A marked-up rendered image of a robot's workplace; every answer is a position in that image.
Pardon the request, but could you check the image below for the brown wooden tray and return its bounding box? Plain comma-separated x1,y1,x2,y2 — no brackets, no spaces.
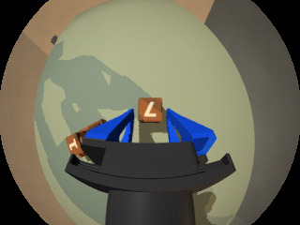
78,119,107,158

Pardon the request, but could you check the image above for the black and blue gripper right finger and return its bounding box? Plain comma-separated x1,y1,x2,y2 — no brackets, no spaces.
166,109,217,156

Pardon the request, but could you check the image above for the brown cube with white digit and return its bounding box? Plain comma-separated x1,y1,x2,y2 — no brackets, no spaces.
138,97,162,123

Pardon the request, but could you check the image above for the orange-brown cube with white number 1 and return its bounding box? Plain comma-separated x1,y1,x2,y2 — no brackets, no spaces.
66,132,86,156

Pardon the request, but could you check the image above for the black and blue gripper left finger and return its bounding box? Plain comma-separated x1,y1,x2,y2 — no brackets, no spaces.
84,109,134,143

